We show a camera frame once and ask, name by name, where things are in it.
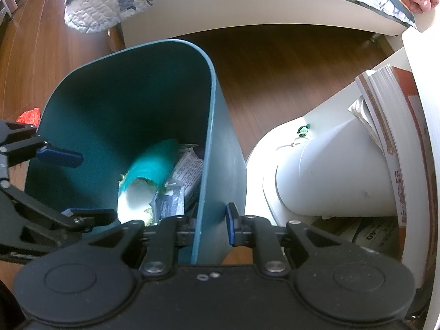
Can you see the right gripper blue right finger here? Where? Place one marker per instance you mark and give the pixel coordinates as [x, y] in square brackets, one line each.
[234, 225]

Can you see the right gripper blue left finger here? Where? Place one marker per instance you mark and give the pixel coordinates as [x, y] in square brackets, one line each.
[186, 229]

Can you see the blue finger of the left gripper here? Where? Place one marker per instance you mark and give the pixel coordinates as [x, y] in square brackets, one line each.
[88, 219]
[60, 157]

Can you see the silver green foil wrapper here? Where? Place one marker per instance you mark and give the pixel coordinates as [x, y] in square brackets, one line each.
[168, 203]

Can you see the white foam tray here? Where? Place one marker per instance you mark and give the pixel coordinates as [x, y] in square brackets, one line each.
[135, 202]

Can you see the red plastic bag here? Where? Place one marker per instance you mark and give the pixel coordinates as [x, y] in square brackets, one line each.
[31, 117]

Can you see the white purple snack wrapper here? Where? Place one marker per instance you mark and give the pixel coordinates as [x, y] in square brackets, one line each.
[188, 174]

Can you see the dark teal trash bin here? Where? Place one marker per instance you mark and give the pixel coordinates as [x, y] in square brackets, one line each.
[114, 108]

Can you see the teal paper cup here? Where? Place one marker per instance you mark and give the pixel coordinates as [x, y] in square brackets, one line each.
[155, 164]

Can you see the white round stool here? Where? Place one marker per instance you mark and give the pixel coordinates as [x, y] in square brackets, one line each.
[335, 173]

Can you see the bed with pink headboard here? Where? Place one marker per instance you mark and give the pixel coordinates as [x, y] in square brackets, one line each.
[174, 18]

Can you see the stack of books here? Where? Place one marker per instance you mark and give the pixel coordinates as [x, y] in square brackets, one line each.
[390, 109]

